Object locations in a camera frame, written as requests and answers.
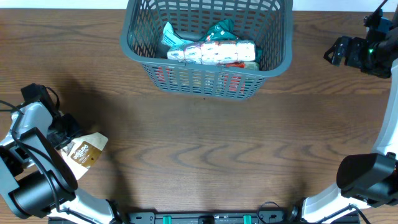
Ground beige Panfee snack bag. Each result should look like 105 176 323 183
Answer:
60 132 108 180

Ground grey plastic basket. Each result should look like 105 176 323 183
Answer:
120 0 293 100

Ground orange noodle packet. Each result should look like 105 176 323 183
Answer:
155 61 261 93

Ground Kleenex tissue multipack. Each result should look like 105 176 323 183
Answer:
167 40 256 65

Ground green Nescafe coffee bag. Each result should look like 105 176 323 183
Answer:
199 19 262 62

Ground light teal snack wrapper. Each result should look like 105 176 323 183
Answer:
161 22 193 47

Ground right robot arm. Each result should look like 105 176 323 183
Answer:
289 7 397 223

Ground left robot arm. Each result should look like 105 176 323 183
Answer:
1 83 129 223

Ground left black cable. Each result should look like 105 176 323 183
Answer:
0 85 97 224

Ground black cable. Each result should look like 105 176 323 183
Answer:
0 85 97 224
256 201 374 224

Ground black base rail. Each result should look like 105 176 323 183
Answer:
127 207 300 224

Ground right black cable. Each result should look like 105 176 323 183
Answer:
256 201 374 224

